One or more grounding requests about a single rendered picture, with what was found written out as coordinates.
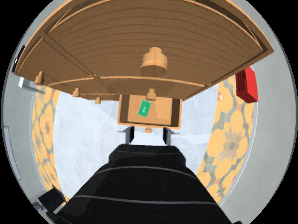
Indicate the brown wooden drawer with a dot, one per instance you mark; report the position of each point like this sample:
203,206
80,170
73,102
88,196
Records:
99,97
46,61
167,111
199,43
151,87
84,85

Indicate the brown wooden chest of drawers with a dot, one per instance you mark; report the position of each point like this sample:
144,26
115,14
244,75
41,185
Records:
48,24

